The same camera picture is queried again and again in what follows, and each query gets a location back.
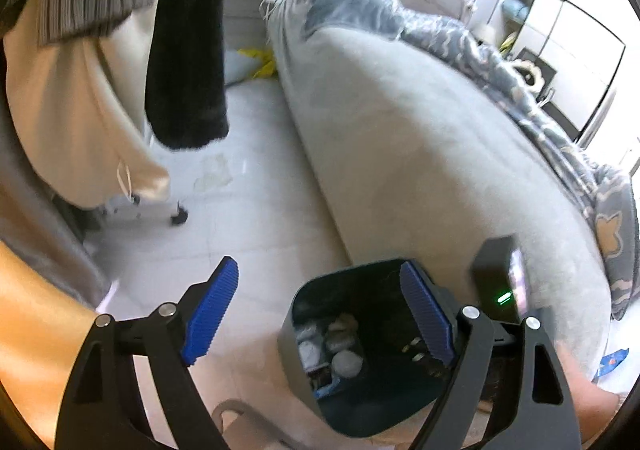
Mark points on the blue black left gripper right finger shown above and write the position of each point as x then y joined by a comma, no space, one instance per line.
533,409

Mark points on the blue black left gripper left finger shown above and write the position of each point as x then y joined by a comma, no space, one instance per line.
102,406

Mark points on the small white sock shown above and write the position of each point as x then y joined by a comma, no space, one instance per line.
310,355

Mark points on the blue cartoon tissue pack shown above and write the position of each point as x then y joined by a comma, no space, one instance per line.
326,385

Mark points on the dark teal trash bin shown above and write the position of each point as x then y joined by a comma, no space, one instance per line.
399,377

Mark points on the person's right hand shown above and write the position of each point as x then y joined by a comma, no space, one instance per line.
595,407

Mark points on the orange curtain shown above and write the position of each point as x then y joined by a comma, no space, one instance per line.
42,331

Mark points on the blue patterned fleece duvet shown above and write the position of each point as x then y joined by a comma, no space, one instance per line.
602,193

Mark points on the white clothes rack base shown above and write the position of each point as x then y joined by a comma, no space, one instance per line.
135,208

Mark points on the white cloud cat bed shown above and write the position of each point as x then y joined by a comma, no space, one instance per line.
530,73

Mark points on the white wardrobe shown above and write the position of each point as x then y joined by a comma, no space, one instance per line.
578,56

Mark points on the hanging beige coat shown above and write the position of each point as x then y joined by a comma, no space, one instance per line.
78,110

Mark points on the hanging black garment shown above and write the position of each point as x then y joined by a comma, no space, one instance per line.
185,99

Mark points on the grey blue pillow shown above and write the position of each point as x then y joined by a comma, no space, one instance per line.
371,16

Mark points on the grey floor cushion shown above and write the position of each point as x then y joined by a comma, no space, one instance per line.
238,67

